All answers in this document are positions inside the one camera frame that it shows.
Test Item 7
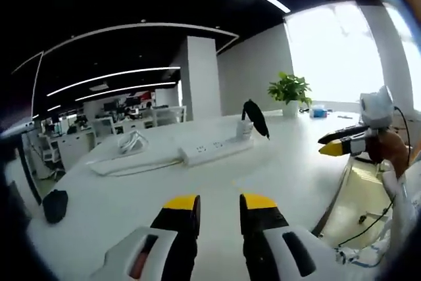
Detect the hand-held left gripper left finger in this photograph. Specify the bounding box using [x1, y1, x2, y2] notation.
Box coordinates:
[88, 194, 201, 281]

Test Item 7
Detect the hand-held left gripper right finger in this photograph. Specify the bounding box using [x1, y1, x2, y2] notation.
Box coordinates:
[239, 193, 341, 281]

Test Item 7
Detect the black charger cable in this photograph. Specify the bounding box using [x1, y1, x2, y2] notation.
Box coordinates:
[241, 99, 271, 140]

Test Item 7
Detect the white charger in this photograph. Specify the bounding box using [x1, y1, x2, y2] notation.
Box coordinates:
[235, 120, 255, 140]

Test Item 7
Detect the white desk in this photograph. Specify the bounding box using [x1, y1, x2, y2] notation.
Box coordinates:
[26, 109, 366, 281]

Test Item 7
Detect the person's right hand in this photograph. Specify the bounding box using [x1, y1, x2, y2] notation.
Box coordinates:
[365, 128, 409, 178]

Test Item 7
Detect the blue tissue box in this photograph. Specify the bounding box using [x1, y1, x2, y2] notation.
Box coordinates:
[309, 104, 328, 118]

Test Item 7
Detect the green potted plant white pot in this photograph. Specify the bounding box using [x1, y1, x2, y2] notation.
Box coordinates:
[267, 71, 313, 118]

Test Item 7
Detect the black pouch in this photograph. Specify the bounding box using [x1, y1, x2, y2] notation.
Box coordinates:
[42, 189, 69, 224]

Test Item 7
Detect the wide white office chair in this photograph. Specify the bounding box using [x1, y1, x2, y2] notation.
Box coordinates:
[152, 105, 187, 128]

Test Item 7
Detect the thin black cable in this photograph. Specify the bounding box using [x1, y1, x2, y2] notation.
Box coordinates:
[338, 105, 414, 249]

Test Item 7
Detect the coiled white power strip cord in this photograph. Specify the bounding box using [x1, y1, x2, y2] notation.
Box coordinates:
[117, 130, 149, 156]

